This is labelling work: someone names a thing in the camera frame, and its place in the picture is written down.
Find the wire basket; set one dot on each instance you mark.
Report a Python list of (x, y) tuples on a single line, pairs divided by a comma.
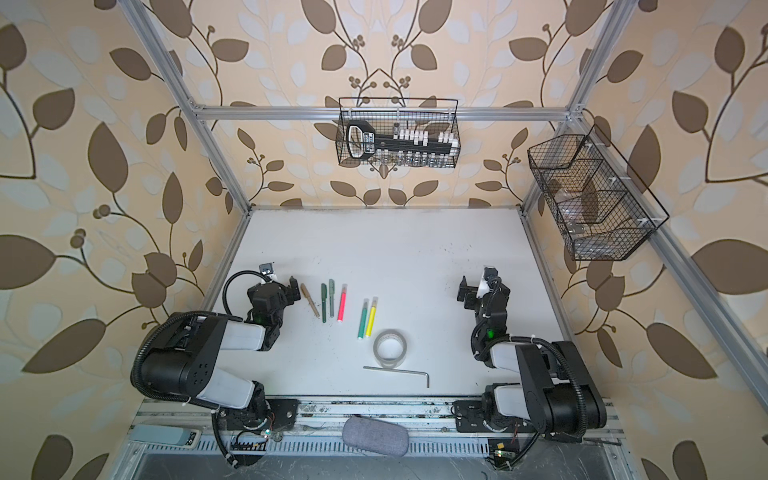
[(602, 207), (432, 113)]

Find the right wire basket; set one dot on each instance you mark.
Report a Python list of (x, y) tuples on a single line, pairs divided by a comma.
[(602, 207)]

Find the back wire basket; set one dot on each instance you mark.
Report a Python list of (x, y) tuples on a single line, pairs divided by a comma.
[(432, 113)]

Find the olive green fineliner pen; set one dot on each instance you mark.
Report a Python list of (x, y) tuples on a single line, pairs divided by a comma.
[(324, 299)]

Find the brown fineliner pen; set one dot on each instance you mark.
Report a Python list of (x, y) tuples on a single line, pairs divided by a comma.
[(306, 293)]

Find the metal hex key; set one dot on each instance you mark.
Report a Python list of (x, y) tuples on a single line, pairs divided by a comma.
[(423, 374)]

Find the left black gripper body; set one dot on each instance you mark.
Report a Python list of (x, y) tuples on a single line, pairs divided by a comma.
[(286, 298)]

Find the grey remote device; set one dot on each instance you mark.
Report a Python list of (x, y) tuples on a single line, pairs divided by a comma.
[(169, 436)]

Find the pink highlighter pen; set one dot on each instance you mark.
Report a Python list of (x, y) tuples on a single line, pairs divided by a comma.
[(342, 303)]

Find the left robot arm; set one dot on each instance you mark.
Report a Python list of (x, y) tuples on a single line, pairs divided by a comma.
[(178, 362)]

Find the grey fabric pouch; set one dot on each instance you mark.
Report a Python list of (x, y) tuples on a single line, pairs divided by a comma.
[(376, 436)]

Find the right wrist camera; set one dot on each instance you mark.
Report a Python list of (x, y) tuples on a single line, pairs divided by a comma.
[(483, 288)]

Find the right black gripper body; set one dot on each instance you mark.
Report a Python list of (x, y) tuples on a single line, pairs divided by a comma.
[(471, 301)]

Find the teal highlighter pen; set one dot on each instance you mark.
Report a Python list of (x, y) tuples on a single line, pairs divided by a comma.
[(362, 327)]

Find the black socket holder tool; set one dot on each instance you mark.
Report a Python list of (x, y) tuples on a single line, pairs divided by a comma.
[(400, 144)]

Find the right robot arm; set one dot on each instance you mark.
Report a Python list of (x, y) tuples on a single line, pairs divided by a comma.
[(555, 397)]

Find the yellow highlighter pen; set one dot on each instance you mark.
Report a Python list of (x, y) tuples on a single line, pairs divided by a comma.
[(371, 317)]

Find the clear tape roll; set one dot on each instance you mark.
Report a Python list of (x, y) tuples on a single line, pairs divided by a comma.
[(390, 349)]

